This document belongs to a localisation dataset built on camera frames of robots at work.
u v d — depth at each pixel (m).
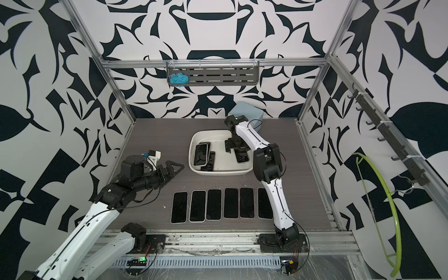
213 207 0.84
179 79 0.91
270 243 0.73
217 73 0.95
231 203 0.85
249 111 1.05
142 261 0.73
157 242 0.74
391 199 0.54
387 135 0.54
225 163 0.98
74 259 0.41
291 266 0.70
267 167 0.63
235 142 0.87
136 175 0.57
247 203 0.85
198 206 0.82
